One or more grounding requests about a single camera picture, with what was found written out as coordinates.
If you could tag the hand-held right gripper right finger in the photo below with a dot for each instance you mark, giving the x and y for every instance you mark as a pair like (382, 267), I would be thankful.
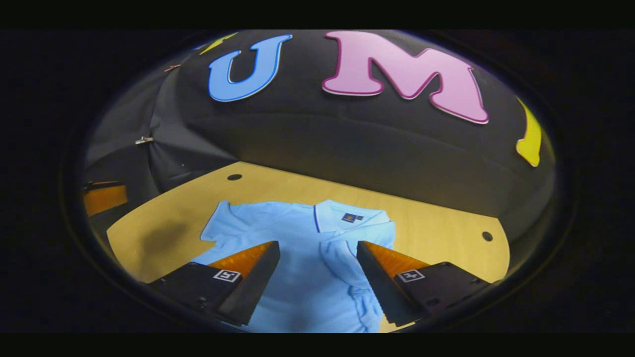
(377, 282)

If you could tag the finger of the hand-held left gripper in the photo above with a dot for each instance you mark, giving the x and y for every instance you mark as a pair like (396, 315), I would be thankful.
(104, 198)

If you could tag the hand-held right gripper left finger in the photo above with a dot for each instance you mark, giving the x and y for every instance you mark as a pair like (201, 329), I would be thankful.
(255, 282)

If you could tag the light blue T-shirt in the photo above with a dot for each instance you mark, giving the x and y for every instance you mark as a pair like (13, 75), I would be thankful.
(297, 238)

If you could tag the silver clip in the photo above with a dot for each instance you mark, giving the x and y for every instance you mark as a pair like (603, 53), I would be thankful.
(144, 140)

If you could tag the black backdrop cloth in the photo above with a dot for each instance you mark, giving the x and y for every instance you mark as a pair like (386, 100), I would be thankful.
(347, 144)

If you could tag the red clip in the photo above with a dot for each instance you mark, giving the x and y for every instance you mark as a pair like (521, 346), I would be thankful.
(172, 67)

